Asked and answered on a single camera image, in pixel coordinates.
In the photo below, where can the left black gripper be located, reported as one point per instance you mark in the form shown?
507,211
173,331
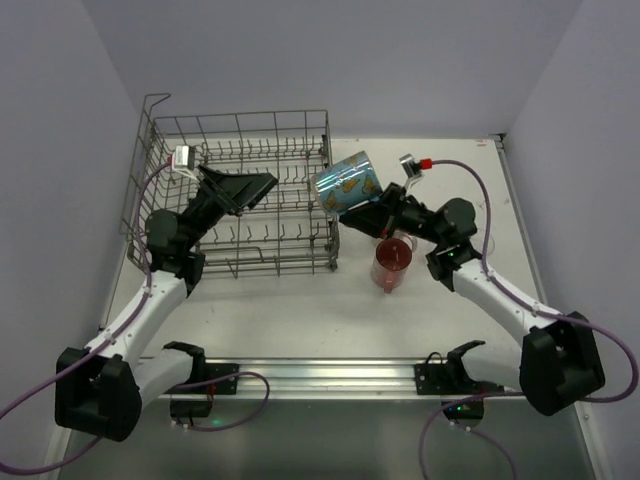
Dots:
216,188

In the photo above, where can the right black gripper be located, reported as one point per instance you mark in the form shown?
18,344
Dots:
392,209

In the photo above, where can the blue printed cup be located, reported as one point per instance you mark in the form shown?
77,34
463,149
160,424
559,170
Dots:
346,184

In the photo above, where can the salmon pink mug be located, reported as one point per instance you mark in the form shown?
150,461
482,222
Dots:
391,261

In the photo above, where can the pale pink mug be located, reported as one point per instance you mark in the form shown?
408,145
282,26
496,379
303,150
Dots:
410,240

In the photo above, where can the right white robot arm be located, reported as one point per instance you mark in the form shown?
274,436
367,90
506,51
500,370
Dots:
559,362

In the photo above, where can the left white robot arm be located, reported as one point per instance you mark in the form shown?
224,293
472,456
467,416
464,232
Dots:
102,388

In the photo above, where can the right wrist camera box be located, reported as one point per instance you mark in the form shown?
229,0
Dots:
412,169

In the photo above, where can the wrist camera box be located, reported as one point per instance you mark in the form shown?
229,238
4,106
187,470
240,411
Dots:
182,161
412,169

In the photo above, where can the grey wire dish rack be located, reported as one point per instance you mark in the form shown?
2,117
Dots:
286,233

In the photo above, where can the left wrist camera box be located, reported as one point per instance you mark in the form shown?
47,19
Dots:
182,161

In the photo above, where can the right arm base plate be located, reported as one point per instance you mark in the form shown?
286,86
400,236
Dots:
450,385

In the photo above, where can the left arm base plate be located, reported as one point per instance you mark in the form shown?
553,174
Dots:
194,399

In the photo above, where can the aluminium mounting rail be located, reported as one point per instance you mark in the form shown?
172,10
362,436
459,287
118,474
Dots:
336,379

